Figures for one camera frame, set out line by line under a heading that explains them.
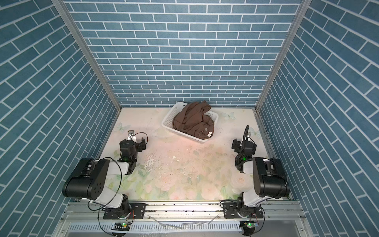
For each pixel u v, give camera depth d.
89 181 0.45
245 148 0.72
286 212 0.74
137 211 0.73
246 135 0.72
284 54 0.89
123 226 0.72
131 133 0.80
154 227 0.71
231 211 0.74
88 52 0.87
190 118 0.98
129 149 0.72
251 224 0.71
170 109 1.08
